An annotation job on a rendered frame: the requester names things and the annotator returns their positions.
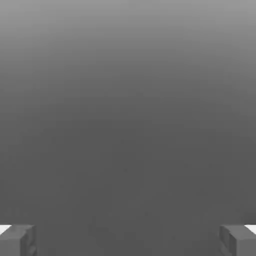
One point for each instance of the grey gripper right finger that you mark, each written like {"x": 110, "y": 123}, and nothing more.
{"x": 242, "y": 243}

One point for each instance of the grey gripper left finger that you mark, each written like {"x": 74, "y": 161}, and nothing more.
{"x": 14, "y": 242}

